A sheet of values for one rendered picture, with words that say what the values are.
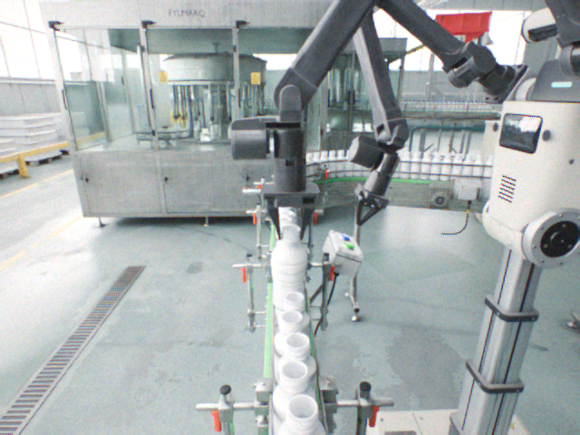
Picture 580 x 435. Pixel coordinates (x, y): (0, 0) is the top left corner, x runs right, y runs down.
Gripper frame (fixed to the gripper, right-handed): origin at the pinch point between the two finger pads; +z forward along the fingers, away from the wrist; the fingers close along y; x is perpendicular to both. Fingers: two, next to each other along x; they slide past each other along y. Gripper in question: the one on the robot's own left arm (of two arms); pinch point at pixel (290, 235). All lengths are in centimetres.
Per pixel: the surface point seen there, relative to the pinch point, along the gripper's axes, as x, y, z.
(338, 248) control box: 24.0, 13.6, 14.2
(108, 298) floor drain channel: 179, -137, 125
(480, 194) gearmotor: 127, 112, 30
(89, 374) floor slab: 100, -112, 126
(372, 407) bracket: -23.0, 11.0, 17.9
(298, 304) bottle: -7.5, 1.1, 10.2
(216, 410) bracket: -21.9, -11.8, 18.7
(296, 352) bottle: -19.6, 0.2, 10.6
